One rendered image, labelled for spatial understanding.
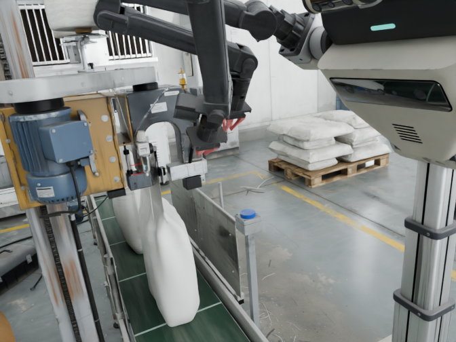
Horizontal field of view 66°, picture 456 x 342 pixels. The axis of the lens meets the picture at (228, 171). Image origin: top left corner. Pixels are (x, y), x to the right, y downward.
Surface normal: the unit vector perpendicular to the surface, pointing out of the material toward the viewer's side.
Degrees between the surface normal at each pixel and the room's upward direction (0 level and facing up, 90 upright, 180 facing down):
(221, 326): 0
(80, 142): 90
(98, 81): 90
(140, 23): 113
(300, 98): 90
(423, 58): 40
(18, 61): 90
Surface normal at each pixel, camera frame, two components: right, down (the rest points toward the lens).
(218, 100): -0.07, 0.93
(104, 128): 0.43, 0.25
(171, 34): 0.23, 0.60
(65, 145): 0.77, 0.14
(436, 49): -0.64, -0.59
